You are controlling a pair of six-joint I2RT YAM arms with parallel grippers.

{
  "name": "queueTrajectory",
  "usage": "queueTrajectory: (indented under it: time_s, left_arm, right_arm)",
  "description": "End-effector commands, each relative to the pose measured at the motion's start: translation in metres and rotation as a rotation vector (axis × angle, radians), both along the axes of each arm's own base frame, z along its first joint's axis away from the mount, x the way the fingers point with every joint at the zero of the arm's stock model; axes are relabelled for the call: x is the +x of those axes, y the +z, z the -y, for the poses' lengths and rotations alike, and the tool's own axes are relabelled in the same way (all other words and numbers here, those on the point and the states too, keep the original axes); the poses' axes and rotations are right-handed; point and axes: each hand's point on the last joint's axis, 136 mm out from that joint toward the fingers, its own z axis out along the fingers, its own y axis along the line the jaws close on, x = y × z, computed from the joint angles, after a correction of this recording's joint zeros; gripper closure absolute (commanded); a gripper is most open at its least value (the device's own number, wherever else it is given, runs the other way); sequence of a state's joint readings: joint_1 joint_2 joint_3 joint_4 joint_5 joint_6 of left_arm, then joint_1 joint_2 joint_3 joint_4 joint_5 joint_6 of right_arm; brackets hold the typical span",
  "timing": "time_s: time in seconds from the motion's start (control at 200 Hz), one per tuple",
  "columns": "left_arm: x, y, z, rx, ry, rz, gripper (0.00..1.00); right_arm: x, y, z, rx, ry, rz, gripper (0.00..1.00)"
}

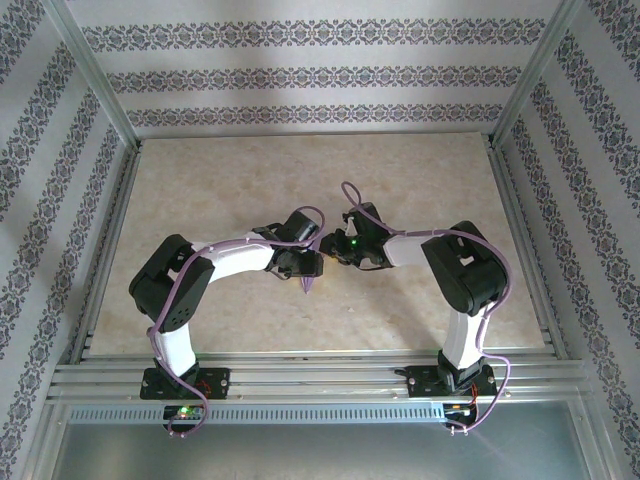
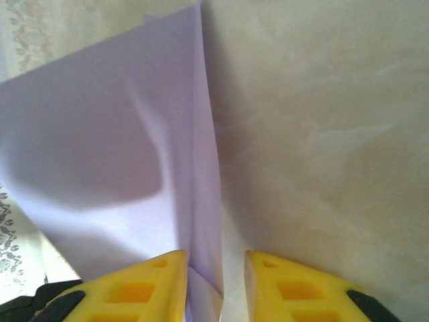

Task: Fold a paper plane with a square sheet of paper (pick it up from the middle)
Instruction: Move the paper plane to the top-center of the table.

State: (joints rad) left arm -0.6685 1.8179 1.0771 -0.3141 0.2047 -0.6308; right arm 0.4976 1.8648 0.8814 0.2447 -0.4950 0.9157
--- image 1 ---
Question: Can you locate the light purple paper sheet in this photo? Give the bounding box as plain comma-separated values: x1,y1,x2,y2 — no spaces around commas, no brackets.
298,234,324,296

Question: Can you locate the grey metal panel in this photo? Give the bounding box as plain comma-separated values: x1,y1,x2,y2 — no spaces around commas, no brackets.
49,423,594,480

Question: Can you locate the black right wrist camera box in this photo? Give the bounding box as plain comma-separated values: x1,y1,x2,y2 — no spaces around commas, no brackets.
342,202,386,236

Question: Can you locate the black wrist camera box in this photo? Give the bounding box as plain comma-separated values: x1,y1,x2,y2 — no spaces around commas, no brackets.
279,209,321,244
342,202,386,236

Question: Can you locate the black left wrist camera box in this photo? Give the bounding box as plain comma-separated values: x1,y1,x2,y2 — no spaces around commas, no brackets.
279,209,321,244

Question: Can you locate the aluminium mounting rail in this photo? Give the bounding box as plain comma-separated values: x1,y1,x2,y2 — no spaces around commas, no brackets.
47,351,596,405

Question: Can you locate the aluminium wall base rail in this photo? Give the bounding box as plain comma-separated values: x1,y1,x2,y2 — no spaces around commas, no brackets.
135,129,496,142

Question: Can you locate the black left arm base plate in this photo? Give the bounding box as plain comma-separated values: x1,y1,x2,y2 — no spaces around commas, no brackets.
139,367,232,401

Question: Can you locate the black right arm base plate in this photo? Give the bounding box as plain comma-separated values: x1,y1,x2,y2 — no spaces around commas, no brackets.
405,364,499,400

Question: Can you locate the grey slotted cable duct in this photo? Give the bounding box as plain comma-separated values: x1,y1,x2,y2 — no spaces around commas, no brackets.
66,403,447,426

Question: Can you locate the aluminium side rail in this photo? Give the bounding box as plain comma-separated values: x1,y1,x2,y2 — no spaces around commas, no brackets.
485,137,569,360
69,142,145,362

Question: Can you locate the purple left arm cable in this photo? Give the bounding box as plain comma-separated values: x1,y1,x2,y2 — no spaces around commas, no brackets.
147,205,327,440

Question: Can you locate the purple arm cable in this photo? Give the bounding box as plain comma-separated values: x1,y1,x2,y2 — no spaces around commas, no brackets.
147,205,327,440
340,180,514,436

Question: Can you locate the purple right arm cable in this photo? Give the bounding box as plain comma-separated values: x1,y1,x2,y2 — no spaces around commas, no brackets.
340,180,514,436

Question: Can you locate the aluminium frame post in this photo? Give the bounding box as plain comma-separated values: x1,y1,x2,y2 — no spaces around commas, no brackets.
19,402,69,480
489,0,586,146
572,399,624,480
42,0,142,146

